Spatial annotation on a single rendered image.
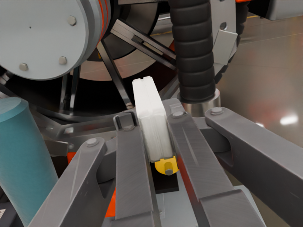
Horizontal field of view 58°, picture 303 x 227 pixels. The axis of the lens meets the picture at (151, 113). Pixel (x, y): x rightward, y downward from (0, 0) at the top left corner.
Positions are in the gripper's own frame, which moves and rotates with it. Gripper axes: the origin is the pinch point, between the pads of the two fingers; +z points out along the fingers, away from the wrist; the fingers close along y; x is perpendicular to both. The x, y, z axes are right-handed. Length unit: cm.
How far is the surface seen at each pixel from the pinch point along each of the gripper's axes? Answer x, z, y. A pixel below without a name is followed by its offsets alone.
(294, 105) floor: -76, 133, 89
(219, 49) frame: -4.3, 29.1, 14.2
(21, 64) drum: 2.6, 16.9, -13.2
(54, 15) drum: 7.0, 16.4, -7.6
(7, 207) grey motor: -33, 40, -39
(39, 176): -15.9, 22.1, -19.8
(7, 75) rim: -3, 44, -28
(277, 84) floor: -74, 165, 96
